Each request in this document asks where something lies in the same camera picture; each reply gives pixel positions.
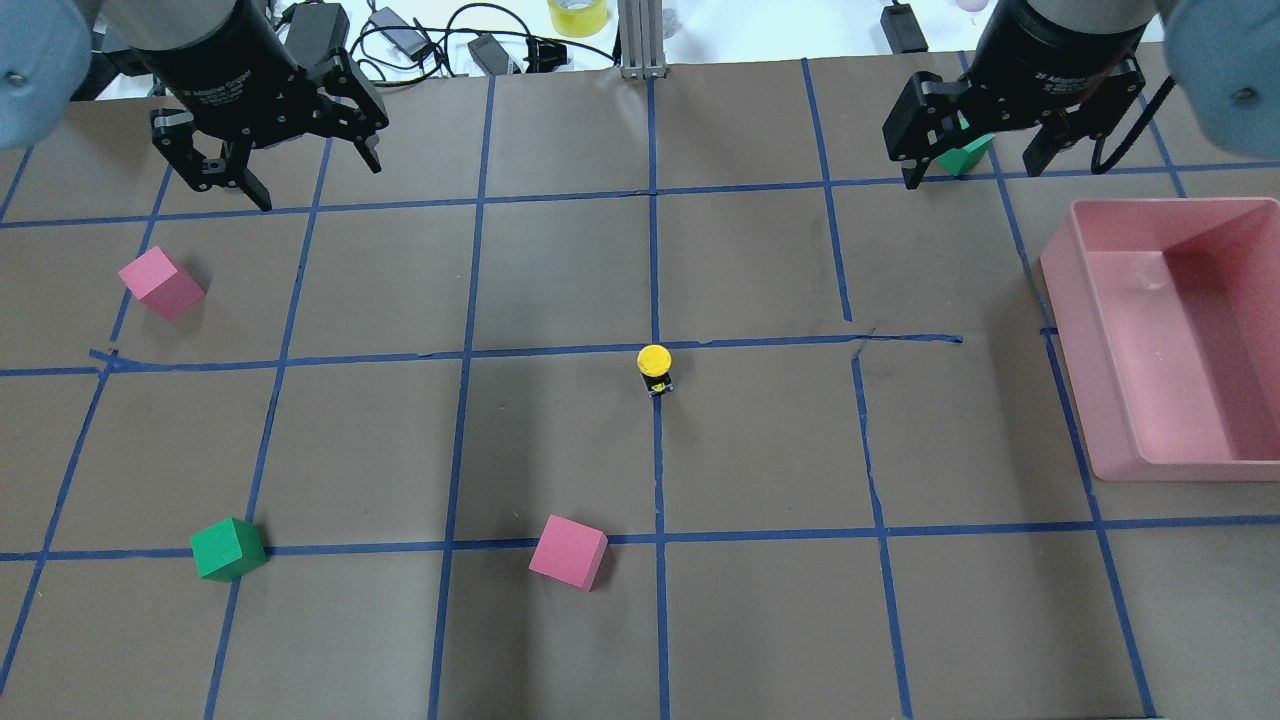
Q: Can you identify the aluminium frame post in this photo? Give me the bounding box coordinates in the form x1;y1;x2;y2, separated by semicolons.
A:
617;0;668;79

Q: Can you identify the pink cube centre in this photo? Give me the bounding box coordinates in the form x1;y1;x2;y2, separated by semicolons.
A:
527;514;609;592

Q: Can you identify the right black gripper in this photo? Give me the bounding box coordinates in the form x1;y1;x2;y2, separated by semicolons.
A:
882;20;1147;190

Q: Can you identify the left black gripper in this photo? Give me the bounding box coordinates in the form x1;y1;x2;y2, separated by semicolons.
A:
150;1;389;211

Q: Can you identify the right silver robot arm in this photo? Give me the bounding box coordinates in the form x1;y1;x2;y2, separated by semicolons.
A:
882;1;1279;190

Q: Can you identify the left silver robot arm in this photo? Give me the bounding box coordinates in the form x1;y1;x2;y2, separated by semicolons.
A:
1;1;389;211

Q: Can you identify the pink plastic bin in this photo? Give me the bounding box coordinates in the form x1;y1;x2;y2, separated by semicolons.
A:
1039;197;1279;482

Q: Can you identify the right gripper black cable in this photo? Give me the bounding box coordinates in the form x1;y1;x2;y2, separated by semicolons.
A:
1091;70;1179;176

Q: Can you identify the green cube near left arm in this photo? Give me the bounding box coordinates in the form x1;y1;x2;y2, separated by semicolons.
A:
189;518;268;583

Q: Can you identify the green cube table edge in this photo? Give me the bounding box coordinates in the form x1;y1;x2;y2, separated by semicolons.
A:
934;133;995;178

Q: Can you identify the black power adapter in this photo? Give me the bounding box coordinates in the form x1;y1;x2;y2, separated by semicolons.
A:
282;1;349;70

